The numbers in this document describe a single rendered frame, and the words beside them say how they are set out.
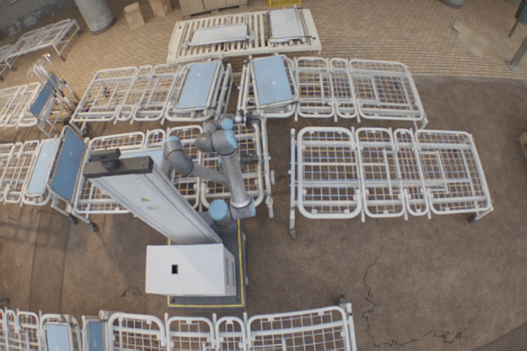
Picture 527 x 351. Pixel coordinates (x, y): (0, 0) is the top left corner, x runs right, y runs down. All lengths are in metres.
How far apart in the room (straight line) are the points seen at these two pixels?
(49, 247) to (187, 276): 2.36
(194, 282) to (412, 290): 2.02
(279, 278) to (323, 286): 0.41
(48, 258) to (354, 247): 3.52
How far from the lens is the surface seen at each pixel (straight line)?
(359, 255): 2.79
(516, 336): 3.83
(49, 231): 3.97
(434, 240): 3.14
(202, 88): 3.03
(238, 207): 1.98
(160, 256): 2.03
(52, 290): 3.77
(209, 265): 1.90
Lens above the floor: 2.67
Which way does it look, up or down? 59 degrees down
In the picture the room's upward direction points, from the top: 8 degrees counter-clockwise
